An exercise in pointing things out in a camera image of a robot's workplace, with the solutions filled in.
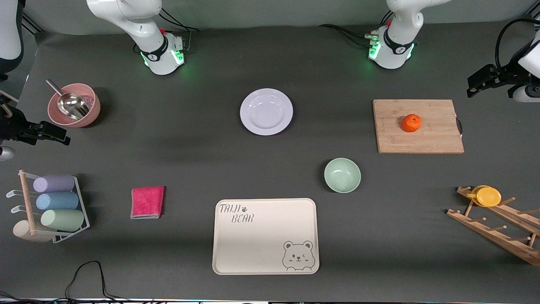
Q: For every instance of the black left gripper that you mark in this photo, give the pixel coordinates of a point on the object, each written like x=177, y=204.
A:
x=506, y=76

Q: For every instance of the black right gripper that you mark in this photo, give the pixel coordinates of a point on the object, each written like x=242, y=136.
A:
x=14, y=128

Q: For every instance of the orange fruit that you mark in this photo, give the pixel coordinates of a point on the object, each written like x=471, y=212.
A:
x=411, y=123

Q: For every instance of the pale lavender round plate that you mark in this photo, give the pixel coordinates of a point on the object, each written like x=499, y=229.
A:
x=265, y=112

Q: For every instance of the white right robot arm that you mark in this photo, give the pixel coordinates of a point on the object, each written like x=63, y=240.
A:
x=126, y=17

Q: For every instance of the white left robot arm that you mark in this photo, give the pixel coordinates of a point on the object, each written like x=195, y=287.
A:
x=400, y=25

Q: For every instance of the metal scoop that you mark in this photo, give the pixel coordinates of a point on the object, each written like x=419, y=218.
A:
x=71, y=105

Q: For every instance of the pink bowl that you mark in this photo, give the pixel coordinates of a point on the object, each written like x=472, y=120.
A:
x=92, y=113

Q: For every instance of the purple cup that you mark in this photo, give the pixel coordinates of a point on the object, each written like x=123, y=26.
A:
x=55, y=183

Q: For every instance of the blue cup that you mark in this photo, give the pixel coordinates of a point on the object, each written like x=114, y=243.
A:
x=57, y=201

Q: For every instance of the bamboo cutting board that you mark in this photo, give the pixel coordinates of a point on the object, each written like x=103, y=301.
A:
x=430, y=137

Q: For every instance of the pale green cup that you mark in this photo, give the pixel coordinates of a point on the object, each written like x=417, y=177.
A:
x=63, y=219

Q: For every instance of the beige cup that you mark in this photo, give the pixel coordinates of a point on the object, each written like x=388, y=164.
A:
x=21, y=231

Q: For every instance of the yellow mug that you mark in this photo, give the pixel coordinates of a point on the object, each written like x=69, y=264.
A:
x=488, y=197

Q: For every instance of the pink folded cloth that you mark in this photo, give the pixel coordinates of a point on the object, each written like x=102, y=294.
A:
x=147, y=202

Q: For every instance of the wooden mug rack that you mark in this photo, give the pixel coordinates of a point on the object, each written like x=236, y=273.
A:
x=472, y=225

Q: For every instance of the mint green bowl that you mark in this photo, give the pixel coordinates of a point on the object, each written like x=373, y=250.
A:
x=342, y=175

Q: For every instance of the beige bear print tray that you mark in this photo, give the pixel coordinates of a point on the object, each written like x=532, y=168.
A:
x=261, y=240

